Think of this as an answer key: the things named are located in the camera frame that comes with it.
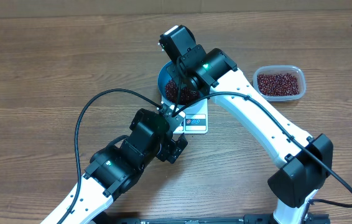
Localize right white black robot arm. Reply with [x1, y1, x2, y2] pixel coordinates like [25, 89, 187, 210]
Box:
[159, 25, 333, 223]

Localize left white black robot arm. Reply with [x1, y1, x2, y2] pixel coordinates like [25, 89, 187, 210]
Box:
[43, 106, 188, 223]

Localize teal blue bowl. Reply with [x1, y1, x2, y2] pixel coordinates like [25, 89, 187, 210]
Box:
[157, 60, 210, 108]

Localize red beans in bowl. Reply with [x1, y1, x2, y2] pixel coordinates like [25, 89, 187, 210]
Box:
[165, 80, 201, 105]

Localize white digital kitchen scale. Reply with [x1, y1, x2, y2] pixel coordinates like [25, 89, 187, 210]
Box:
[174, 100, 208, 134]

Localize clear plastic food container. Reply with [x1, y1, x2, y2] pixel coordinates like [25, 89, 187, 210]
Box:
[253, 65, 307, 102]

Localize red adzuki beans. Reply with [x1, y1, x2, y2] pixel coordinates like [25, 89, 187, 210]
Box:
[257, 73, 300, 96]

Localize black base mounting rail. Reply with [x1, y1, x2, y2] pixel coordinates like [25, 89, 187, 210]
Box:
[91, 211, 331, 224]

